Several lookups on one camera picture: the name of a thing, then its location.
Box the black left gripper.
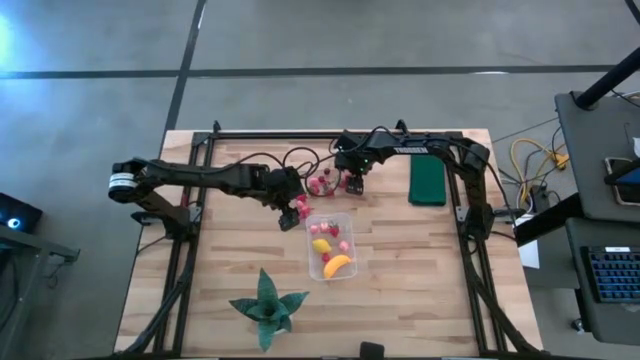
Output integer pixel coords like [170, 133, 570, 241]
[259, 166, 307, 232]

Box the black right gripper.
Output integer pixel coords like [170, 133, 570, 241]
[333, 130, 374, 196]

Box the clear plastic tupperware container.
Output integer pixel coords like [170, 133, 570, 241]
[305, 212, 358, 282]

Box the yellow banana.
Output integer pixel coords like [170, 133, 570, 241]
[322, 254, 353, 280]

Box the folded dark green cloth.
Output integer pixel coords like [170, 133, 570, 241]
[407, 155, 448, 207]

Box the green artificial plant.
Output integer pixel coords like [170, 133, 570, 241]
[228, 267, 310, 353]

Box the white paper sheet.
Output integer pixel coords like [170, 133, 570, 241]
[518, 239, 541, 270]

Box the black desk beam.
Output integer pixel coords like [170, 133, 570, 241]
[514, 192, 581, 247]

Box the grey metal stand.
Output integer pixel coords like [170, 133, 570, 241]
[0, 224, 81, 360]

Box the dark grey desk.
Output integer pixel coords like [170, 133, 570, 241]
[563, 217, 640, 347]

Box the phone on desk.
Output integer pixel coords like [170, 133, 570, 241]
[603, 156, 640, 207]

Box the black device blue light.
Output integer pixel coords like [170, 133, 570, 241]
[0, 192, 44, 235]

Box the black pole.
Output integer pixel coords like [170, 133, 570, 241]
[572, 46, 640, 111]

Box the backlit keyboard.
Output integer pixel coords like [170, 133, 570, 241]
[579, 244, 640, 305]

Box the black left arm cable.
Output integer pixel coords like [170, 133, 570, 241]
[219, 146, 344, 199]

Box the black metal table frame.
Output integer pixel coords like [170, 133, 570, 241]
[117, 119, 544, 357]

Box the yellow cable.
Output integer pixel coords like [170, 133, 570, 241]
[508, 137, 570, 201]

